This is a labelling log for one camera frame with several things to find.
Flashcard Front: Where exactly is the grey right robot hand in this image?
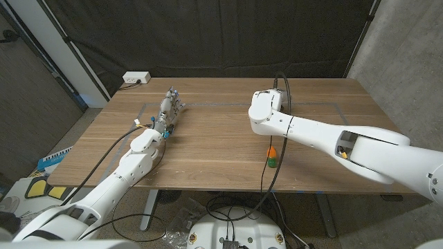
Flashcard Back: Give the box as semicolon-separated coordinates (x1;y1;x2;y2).
275;89;291;113

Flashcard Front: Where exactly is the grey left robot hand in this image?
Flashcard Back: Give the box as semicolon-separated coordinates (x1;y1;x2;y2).
152;86;187;139

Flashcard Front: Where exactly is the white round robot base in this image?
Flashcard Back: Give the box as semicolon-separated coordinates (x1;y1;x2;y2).
186;206;287;249

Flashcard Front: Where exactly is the white power strip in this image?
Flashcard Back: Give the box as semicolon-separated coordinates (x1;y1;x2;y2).
122;71;152;84

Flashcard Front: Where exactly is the orange green carrot toy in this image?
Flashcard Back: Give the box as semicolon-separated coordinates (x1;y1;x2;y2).
266;145;278;169

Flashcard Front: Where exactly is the black round floor item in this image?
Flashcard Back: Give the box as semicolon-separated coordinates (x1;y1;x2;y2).
157;190;183;205

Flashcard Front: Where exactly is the black backdrop curtain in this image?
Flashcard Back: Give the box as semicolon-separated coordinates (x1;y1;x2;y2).
36;0;378;98

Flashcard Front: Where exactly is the grey table leg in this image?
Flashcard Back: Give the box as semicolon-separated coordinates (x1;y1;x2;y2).
139;189;160;232
314;193;337;239

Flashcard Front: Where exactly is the black backdrop stand pole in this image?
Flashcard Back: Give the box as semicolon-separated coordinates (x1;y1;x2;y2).
36;0;111;102
343;0;382;79

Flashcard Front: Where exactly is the clear plastic bag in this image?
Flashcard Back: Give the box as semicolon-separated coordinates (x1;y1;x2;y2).
162;199;210;248

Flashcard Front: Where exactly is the blue white box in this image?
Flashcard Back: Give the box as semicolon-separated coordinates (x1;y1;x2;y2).
36;145;73;172

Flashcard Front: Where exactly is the yellow black white board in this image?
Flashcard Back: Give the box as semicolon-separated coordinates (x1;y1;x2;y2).
0;176;75;219

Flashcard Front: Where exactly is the black power cord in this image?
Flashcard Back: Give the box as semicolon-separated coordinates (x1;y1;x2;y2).
118;80;142;91

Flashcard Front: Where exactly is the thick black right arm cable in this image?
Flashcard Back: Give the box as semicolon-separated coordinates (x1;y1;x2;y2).
206;71;292;222

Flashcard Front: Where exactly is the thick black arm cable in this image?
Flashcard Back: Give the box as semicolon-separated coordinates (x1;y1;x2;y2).
60;122;155;208
206;71;292;222

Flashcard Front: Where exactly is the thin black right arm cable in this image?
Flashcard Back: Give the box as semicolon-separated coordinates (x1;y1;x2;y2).
259;136;273;194

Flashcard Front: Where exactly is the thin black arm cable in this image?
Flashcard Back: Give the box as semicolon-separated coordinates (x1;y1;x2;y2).
259;136;273;194
78;140;168;243

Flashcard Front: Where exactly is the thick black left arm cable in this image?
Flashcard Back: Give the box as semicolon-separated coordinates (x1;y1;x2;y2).
60;122;155;208

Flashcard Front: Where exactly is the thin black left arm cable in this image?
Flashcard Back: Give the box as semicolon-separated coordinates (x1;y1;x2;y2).
78;140;168;243

